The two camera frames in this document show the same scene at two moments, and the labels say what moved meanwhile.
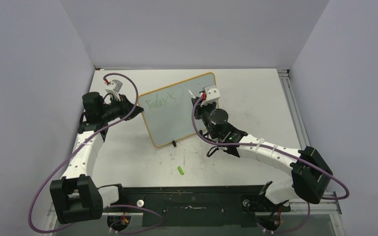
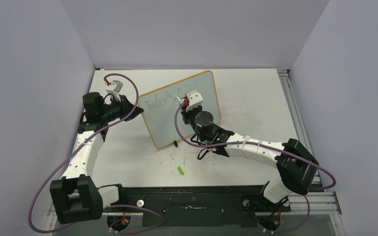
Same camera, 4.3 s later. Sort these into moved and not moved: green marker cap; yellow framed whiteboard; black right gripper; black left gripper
Moved: black right gripper
Not moved: yellow framed whiteboard; black left gripper; green marker cap
